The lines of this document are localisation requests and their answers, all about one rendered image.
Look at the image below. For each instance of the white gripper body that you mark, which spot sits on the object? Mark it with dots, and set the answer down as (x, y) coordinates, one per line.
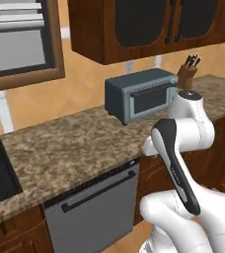
(148, 146)

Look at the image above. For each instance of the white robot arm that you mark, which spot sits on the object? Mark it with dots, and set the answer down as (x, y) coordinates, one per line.
(190, 131)

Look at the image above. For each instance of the blue-grey toaster oven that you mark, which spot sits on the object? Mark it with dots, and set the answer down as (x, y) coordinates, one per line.
(117, 95)

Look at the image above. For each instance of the wooden knife block with knives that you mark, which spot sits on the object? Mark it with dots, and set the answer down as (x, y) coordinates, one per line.
(186, 75)

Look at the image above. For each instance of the grey dishwasher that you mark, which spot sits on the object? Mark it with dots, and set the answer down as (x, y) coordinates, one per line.
(94, 217)

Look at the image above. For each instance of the glass cupboard door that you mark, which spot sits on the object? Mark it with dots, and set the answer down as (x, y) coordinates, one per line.
(203, 18)
(137, 23)

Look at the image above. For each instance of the wood-framed window with blinds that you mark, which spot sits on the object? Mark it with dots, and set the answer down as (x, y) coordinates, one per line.
(15, 42)

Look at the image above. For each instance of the white wall socket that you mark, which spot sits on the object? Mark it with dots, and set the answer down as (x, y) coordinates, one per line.
(158, 61)
(129, 67)

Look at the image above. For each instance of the dark wood wall cupboard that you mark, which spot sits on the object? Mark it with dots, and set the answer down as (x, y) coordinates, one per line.
(88, 29)

